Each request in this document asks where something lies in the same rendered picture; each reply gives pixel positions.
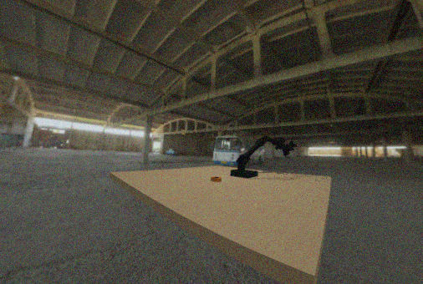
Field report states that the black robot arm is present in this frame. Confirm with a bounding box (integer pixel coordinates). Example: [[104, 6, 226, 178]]
[[237, 136, 285, 171]]

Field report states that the orange block with dark square face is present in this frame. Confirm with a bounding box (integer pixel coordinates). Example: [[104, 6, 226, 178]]
[[211, 176, 222, 182]]

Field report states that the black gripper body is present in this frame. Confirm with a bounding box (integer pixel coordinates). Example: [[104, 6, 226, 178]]
[[281, 141, 292, 154]]

